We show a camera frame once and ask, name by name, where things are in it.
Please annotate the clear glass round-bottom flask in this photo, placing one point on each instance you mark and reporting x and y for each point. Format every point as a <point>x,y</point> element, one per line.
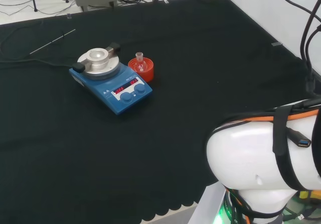
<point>140,64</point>

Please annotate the blue heater with steel plate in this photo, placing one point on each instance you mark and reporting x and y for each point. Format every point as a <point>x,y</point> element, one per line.
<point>130,97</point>

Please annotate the black cloth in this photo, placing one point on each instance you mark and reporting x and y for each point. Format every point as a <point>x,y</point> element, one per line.
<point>175,133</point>

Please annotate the thin metal probe rod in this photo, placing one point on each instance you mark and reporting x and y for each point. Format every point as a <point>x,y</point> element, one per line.
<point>51,42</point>

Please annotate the grey tape strip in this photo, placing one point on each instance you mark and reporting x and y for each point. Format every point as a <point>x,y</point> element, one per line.
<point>276,44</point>

